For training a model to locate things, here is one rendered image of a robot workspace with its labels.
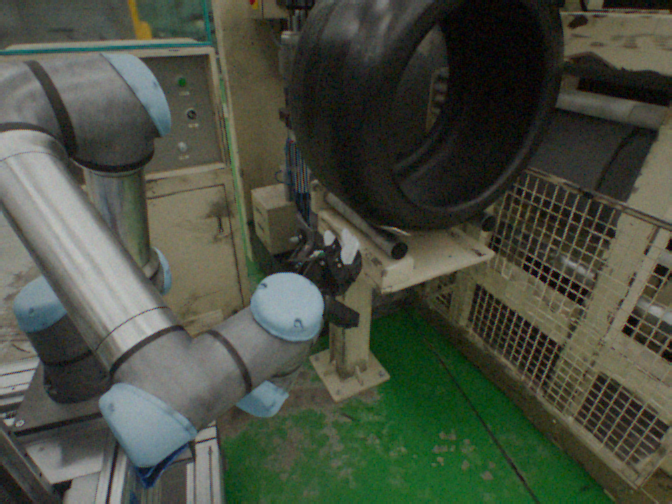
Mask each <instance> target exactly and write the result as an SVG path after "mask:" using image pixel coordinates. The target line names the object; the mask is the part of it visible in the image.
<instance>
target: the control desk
mask: <svg viewBox="0 0 672 504"><path fill-rule="evenodd" d="M101 52H103V53H106V54H122V53H125V54H130V55H133V56H135V57H137V58H138V59H139V60H141V61H142V62H143V63H144V64H145V65H146V66H147V67H148V69H149V70H150V71H151V73H152V74H153V75H154V77H155V79H156V80H157V82H158V84H159V86H160V88H161V90H162V92H163V94H164V96H165V99H166V102H167V105H168V108H169V112H170V117H171V130H170V132H169V133H168V134H167V135H166V136H164V137H163V138H155V139H154V148H155V153H154V157H153V159H152V161H151V162H150V163H149V164H148V165H147V166H145V176H146V191H147V206H148V221H149V236H150V245H151V246H152V247H155V248H157V249H158V250H159V251H160V252H161V253H162V254H163V256H164V257H165V259H166V261H167V263H168V265H169V271H170V272H171V275H172V286H171V289H170V291H169V292H168V293H167V294H166V295H165V296H163V299H164V300H165V302H166V303H167V304H168V306H169V307H170V308H171V310H172V311H173V312H174V314H175V315H176V316H177V318H178V319H179V320H180V322H181V323H182V325H183V326H184V328H185V330H186V331H187V332H188V333H189V334H190V336H191V337H192V338H193V339H195V338H197V337H198V336H200V335H202V334H203V333H205V332H207V331H209V330H211V329H212V328H214V327H215V326H217V325H219V324H220V323H222V322H224V321H225V320H227V319H229V318H230V317H232V316H234V315H235V314H237V313H239V312H240V311H242V310H244V309H245V308H247V307H248V306H250V305H251V294H250V287H249V280H248V273H247V267H246V260H245V253H244V247H243V240H242V233H241V226H240V220H239V213H238V206H237V200H236V193H235V186H234V179H233V173H232V167H231V166H230V165H231V158H230V151H229V144H228V138H227V131H226V124H225V118H224V111H223V104H222V97H221V91H220V84H219V77H218V70H217V64H216V57H215V50H214V48H212V47H210V46H204V47H182V48H160V49H138V50H117V51H95V52H73V53H51V54H30V55H8V56H0V63H4V62H10V61H31V60H40V59H52V58H64V57H76V56H87V55H98V54H99V53H101ZM67 169H68V170H69V172H70V173H71V174H72V176H73V177H74V178H75V180H76V181H77V182H78V184H79V185H80V186H81V188H82V189H83V190H84V192H85V193H86V195H87V196H88V192H87V187H86V182H85V178H84V173H83V168H82V167H80V166H78V165H77V164H75V163H74V162H73V161H72V160H71V159H70V158H68V166H67Z"/></svg>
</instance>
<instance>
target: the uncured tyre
mask: <svg viewBox="0 0 672 504"><path fill-rule="evenodd" d="M437 23H438V24H439V26H440V28H441V30H442V33H443V35H444V38H445V42H446V46H447V51H448V59H449V75H448V84H447V90H446V94H445V98H444V101H443V104H442V107H441V110H440V112H439V114H438V116H437V119H436V120H435V122H434V124H433V126H432V127H431V129H430V130H429V132H428V133H427V135H426V136H425V137H424V138H423V140H422V141H421V142H420V143H419V144H418V145H417V146H416V147H415V148H414V149H413V150H411V151H410V152H409V153H408V154H406V155H405V156H403V157H401V158H400V159H398V160H396V161H394V162H391V161H390V154H389V124H390V116H391V111H392V106H393V102H394V98H395V95H396V92H397V89H398V86H399V83H400V81H401V78H402V76H403V74H404V71H405V69H406V67H407V65H408V63H409V61H410V60H411V58H412V56H413V54H414V53H415V51H416V50H417V48H418V46H419V45H420V44H421V42H422V41H423V39H424V38H425V37H426V36H427V34H428V33H429V32H430V31H431V30H432V29H433V27H434V26H435V25H436V24H437ZM563 67H564V33H563V25H562V20H561V16H560V12H559V9H558V6H557V3H556V0H318V1H317V2H316V4H315V5H314V7H313V8H312V10H311V12H310V14H309V16H308V18H307V20H306V22H305V24H304V26H303V28H302V31H301V33H300V36H299V39H298V41H297V45H296V48H295V51H294V55H293V60H292V65H291V71H290V79H289V111H290V119H291V124H292V129H293V133H294V136H295V139H296V142H297V145H298V147H299V150H300V152H301V155H302V157H303V159H304V161H305V163H306V165H307V166H308V168H309V170H310V171H311V173H312V174H313V175H314V177H315V178H316V179H317V180H318V181H319V183H320V184H321V185H322V186H323V187H325V188H326V189H327V190H328V191H329V192H331V193H332V194H333V195H334V196H335V197H337V198H338V199H339V200H340V201H342V202H343V203H344V204H345V205H347V206H348V207H349V208H350V209H351V210H353V211H354V212H355V213H356V214H358V215H359V216H360V217H361V218H363V219H364V220H365V221H367V222H368V223H370V224H372V225H374V226H376V227H378V228H380V229H383V228H381V226H383V227H393V228H396V229H398V230H400V231H403V232H405V233H407V234H410V235H411V236H423V235H430V234H435V233H438V232H442V231H445V230H447V229H450V228H452V227H454V226H457V225H459V224H461V223H463V222H465V221H468V220H469V219H471V218H473V217H475V216H477V215H478V214H480V213H481V212H483V211H484V210H486V209H487V208H488V207H490V206H491V205H492V204H493V203H494V202H496V201H497V200H498V199H499V198H500V197H501V196H502V195H503V194H504V193H505V192H506V191H507V190H508V189H509V188H510V187H511V186H512V185H513V183H514V182H515V181H516V180H517V179H518V177H519V176H520V175H521V173H522V172H523V171H524V169H525V168H526V166H527V165H528V163H529V162H530V160H531V159H532V157H533V155H534V154H535V152H536V150H537V149H538V147H539V145H540V143H541V141H542V139H543V137H544V135H545V133H546V130H547V128H548V126H549V123H550V121H551V118H552V115H553V112H554V109H555V106H556V103H557V99H558V95H559V91H560V86H561V81H562V75H563ZM383 230H386V229H383ZM386 231H388V230H386Z"/></svg>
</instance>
